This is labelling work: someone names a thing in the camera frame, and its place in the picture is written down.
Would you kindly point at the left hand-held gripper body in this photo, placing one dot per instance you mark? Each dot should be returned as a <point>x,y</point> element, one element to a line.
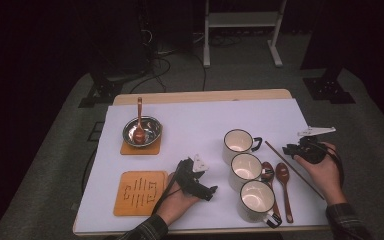
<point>188,180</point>

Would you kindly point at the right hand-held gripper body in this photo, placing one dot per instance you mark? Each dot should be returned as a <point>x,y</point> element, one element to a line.
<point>313,151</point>

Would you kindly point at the brown wooden chopstick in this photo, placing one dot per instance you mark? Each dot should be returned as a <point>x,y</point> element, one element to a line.
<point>278,154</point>

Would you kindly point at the white cup black rim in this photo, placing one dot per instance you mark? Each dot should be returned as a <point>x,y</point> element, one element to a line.
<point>245,166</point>
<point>256,198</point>
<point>237,141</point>

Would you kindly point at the carved wooden coaster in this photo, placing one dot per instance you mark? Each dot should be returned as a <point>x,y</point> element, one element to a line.
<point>140,193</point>
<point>140,150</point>

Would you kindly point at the shiny steel bowl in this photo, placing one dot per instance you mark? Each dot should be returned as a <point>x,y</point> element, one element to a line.
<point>151,131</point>

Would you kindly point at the brown wooden spoon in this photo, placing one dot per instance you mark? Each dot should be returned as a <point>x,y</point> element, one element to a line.
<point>282,173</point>
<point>139,133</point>
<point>267,171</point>

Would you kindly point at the person's left hand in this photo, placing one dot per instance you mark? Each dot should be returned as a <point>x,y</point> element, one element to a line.
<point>175,205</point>

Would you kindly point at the person's right hand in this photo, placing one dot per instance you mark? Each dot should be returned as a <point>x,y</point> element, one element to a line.
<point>328,176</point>

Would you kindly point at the black stand base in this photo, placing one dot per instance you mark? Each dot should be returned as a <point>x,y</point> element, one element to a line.
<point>328,90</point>
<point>101,93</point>

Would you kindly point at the white table sheet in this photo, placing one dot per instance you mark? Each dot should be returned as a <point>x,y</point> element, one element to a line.
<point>193,116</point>

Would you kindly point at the dark floor plate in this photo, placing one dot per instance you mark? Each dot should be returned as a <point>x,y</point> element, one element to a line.
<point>96,131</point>

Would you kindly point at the white metal stand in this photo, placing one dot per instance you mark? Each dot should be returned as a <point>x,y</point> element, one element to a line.
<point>241,19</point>

